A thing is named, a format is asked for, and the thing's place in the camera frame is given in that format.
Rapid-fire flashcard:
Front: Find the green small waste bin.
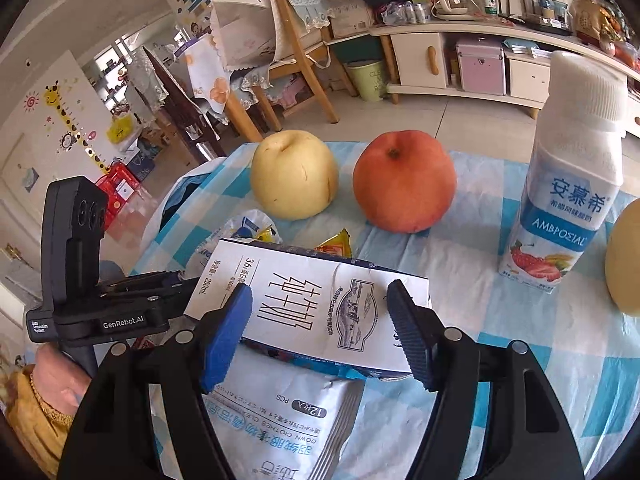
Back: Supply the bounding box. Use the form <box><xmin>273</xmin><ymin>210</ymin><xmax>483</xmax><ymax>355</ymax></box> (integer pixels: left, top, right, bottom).
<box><xmin>346</xmin><ymin>61</ymin><xmax>387</xmax><ymax>102</ymax></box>

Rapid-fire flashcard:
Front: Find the white yogurt drink bottle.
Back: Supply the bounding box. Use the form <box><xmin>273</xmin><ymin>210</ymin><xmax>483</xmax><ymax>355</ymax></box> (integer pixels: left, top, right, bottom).
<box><xmin>499</xmin><ymin>51</ymin><xmax>627</xmax><ymax>292</ymax></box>

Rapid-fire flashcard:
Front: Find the yellow snack wrapper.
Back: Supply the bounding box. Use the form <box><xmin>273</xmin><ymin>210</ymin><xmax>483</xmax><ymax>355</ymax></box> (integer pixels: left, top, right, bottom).
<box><xmin>316</xmin><ymin>229</ymin><xmax>352</xmax><ymax>258</ymax></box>

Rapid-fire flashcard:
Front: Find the yellow pear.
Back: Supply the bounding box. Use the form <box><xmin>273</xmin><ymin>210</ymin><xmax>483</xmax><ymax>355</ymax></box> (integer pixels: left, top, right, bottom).
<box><xmin>604</xmin><ymin>198</ymin><xmax>640</xmax><ymax>316</ymax></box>
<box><xmin>250</xmin><ymin>130</ymin><xmax>338</xmax><ymax>221</ymax></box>

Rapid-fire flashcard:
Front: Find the dining table with floral cloth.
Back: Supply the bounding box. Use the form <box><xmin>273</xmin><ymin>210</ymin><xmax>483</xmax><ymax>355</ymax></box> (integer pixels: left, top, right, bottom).
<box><xmin>179</xmin><ymin>34</ymin><xmax>262</xmax><ymax>143</ymax></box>

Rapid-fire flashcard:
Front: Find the pink storage box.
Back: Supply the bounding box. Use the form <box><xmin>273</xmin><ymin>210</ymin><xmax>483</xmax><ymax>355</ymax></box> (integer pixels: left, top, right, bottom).
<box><xmin>456</xmin><ymin>37</ymin><xmax>506</xmax><ymax>96</ymax></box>

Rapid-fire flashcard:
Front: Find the light wooden dining chair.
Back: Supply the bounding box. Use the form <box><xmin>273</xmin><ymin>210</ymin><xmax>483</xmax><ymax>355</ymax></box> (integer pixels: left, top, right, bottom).
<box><xmin>226</xmin><ymin>0</ymin><xmax>340</xmax><ymax>142</ymax></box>

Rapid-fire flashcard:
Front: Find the person's left hand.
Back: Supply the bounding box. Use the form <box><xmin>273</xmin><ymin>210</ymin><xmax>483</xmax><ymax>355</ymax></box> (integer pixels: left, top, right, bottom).
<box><xmin>32</xmin><ymin>344</ymin><xmax>91</xmax><ymax>416</ymax></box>

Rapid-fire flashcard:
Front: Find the white tv cabinet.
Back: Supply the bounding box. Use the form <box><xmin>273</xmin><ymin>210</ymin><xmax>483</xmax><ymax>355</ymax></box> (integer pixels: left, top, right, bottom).
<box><xmin>369</xmin><ymin>20</ymin><xmax>639</xmax><ymax>136</ymax></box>

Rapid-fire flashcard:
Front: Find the yellow pear left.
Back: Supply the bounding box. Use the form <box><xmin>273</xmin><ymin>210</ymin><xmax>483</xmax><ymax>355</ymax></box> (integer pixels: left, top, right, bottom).
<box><xmin>250</xmin><ymin>130</ymin><xmax>338</xmax><ymax>221</ymax></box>

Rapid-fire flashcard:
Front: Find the red orange apple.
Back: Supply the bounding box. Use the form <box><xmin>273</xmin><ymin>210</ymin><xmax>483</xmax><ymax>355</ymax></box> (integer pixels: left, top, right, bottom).
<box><xmin>352</xmin><ymin>130</ymin><xmax>457</xmax><ymax>234</ymax></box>

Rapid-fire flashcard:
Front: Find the silver foil pouch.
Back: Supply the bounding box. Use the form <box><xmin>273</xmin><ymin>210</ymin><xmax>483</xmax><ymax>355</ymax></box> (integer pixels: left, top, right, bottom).
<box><xmin>203</xmin><ymin>346</ymin><xmax>364</xmax><ymax>479</ymax></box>

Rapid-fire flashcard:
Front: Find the blue white checkered tablecloth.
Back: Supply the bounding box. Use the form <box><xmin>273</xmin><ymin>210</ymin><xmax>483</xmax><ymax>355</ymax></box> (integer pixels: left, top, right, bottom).
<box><xmin>132</xmin><ymin>142</ymin><xmax>639</xmax><ymax>479</ymax></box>

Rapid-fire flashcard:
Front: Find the yellow pear right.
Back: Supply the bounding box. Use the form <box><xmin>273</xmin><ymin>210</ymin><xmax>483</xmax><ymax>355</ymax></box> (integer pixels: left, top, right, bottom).
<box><xmin>604</xmin><ymin>198</ymin><xmax>640</xmax><ymax>316</ymax></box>

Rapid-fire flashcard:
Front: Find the dark wooden dining chair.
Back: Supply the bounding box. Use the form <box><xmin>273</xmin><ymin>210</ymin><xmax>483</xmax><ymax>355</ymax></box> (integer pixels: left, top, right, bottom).
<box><xmin>136</xmin><ymin>47</ymin><xmax>226</xmax><ymax>164</ymax></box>

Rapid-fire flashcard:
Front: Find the blue white milk carton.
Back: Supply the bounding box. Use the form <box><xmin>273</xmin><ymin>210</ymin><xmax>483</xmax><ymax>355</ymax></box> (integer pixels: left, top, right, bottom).
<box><xmin>186</xmin><ymin>240</ymin><xmax>431</xmax><ymax>378</ymax></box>

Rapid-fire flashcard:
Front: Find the white electric kettle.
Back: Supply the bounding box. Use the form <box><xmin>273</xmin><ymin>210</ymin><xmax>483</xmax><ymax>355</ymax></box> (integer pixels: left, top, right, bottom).
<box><xmin>433</xmin><ymin>0</ymin><xmax>471</xmax><ymax>20</ymax></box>

